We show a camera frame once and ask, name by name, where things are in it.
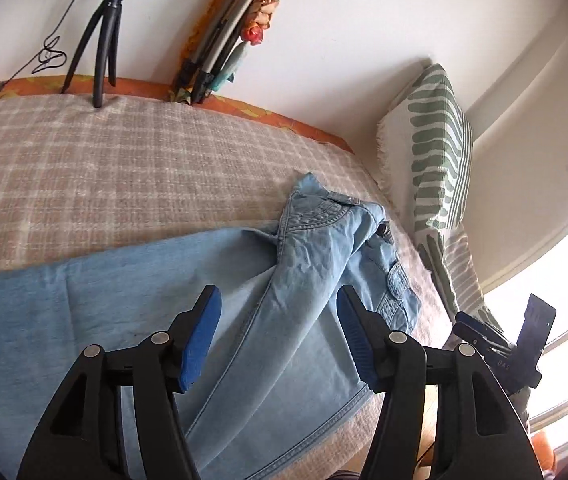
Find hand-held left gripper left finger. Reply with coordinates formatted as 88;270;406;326
16;285;223;480

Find white window frame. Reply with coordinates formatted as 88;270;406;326
481;195;568;441

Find green striped white cushion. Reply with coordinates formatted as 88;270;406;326
414;220;506;333

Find folded silver stand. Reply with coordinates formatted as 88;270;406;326
176;0;285;106

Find orange patterned scarf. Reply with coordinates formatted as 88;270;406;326
184;0;295;106

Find black tripod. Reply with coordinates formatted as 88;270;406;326
61;0;140;109

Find beige checked blanket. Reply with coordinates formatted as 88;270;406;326
0;94;457;480

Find light blue denim pants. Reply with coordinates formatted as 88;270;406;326
0;172;423;480

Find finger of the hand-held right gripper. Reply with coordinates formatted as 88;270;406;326
452;324;507;357
455;311;511;347

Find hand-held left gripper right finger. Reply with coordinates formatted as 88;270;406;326
336;285;545;480

